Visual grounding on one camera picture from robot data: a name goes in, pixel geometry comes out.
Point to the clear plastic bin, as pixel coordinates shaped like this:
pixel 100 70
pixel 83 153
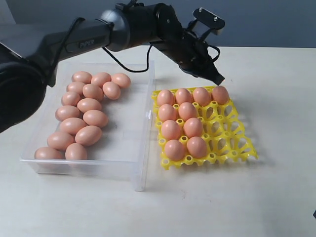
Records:
pixel 122 151

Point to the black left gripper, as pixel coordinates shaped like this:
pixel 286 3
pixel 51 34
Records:
pixel 190 54

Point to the brown egg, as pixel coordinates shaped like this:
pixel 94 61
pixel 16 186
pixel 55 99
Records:
pixel 174 150
pixel 60 140
pixel 76 86
pixel 87 104
pixel 220 95
pixel 167 112
pixel 96 118
pixel 121 79
pixel 67 111
pixel 100 79
pixel 88 135
pixel 82 76
pixel 193 127
pixel 72 125
pixel 93 91
pixel 201 96
pixel 182 95
pixel 75 151
pixel 197 147
pixel 48 153
pixel 70 98
pixel 186 111
pixel 111 90
pixel 170 130
pixel 165 97

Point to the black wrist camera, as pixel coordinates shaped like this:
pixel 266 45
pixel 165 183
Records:
pixel 214 23

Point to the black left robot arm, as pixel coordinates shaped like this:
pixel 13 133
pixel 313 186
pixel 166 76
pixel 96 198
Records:
pixel 29 54

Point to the yellow plastic egg tray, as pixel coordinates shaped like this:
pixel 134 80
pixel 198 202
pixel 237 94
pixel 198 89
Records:
pixel 223 133

